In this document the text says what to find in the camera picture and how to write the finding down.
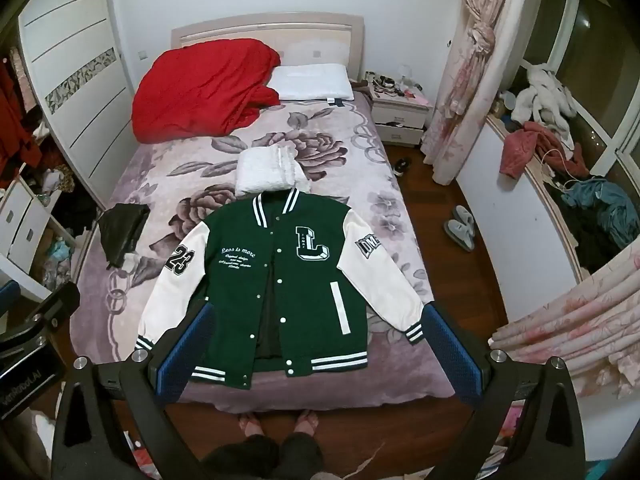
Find white pillow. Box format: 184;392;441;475
267;62;356;103

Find dusty red garment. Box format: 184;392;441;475
501;121;591;179

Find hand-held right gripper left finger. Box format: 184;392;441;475
50;300;216;480

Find window frame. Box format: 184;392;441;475
517;0;640;171

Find black garment pile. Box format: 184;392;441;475
547;180;626;275

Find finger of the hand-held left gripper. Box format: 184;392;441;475
0;280;82;348

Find red duvet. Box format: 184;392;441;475
132;38;282;143

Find white drawer cabinet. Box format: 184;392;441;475
0;175;76;286

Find grey slipper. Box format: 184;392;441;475
442;220;476;252
452;205;478;233

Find white bay window ledge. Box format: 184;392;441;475
456;107;640;311

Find tied pink floral curtain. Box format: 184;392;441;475
420;0;535;186

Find pile of small nightstand items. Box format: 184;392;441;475
364;71;427;99

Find person's dark pants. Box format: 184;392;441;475
199;431;327;480

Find hanging red garment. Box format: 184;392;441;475
0;57;38;173

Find folded white fluffy blanket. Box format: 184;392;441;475
235;144;312;198

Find loose pink floral curtain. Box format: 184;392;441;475
487;242;640;403

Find person's foot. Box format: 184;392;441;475
239;411;267;438
294;409;319;437

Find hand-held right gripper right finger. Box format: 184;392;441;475
422;304;589;480

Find black crumpled cloth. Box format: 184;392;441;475
97;203;152;273

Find white wardrobe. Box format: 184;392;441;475
17;0;137;188

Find white nightstand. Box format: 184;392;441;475
370;87;434;149

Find beige wooden bed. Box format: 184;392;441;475
69;24;483;413

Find person's left foot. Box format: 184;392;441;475
239;411;267;438

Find teal garment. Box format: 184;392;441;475
561;177;640;251

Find person's right foot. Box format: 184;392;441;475
294;409;319;437

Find green and white varsity jacket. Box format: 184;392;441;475
134;188;429;392

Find floral purple bed blanket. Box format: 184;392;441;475
69;94;483;413

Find white plush cloth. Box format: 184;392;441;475
512;64;581;131

